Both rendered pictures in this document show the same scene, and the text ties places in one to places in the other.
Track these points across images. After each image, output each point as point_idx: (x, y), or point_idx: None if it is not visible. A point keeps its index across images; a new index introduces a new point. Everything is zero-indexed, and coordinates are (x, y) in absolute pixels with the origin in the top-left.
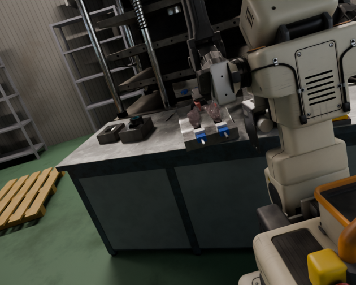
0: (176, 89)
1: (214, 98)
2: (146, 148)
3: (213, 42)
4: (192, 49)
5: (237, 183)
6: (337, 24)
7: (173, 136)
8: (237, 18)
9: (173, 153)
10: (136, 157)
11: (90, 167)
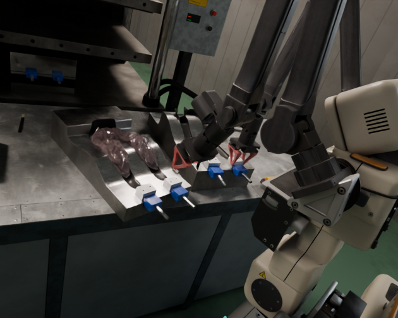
0: (16, 63)
1: (310, 209)
2: (21, 206)
3: (308, 121)
4: (294, 127)
5: (154, 250)
6: None
7: (66, 179)
8: (150, 0)
9: (90, 220)
10: (4, 228)
11: None
